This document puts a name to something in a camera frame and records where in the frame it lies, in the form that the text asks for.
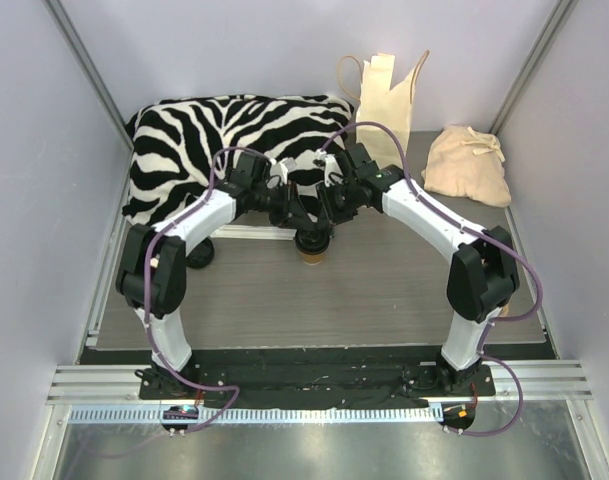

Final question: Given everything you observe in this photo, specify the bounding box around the single black cup lid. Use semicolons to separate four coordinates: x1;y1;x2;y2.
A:
294;229;330;255

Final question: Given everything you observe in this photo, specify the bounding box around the single brown paper cup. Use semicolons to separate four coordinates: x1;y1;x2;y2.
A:
300;251;325;265

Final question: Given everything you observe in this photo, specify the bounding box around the black lid stack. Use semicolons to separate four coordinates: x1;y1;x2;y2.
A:
186;238;215;270

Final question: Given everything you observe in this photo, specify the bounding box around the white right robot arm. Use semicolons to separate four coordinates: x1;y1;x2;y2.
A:
315;144;520;395

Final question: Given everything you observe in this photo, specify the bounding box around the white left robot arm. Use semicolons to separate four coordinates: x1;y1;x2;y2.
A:
116;147;315;399

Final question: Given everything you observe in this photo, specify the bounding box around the white paper straw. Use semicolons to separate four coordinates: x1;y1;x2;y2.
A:
211;225;295;241

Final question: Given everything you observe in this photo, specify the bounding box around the zebra print cushion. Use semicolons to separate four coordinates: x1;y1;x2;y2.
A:
122;94;354;225

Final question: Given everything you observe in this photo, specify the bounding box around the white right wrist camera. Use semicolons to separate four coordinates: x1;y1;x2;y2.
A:
313;149;340;187

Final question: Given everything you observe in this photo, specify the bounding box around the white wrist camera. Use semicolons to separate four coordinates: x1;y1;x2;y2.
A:
313;149;340;187
272;157;297;184

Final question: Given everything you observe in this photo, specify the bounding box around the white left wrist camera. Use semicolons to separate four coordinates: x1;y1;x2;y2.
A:
272;157;297;184

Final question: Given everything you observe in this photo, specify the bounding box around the beige cloth drawstring pouch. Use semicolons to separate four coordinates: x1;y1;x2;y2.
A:
422;125;512;208

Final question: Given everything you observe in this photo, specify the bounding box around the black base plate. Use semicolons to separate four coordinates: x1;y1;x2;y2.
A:
135;346;496;410

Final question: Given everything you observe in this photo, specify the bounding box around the white slotted cable duct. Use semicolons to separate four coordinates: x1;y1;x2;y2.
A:
69;404;443;425

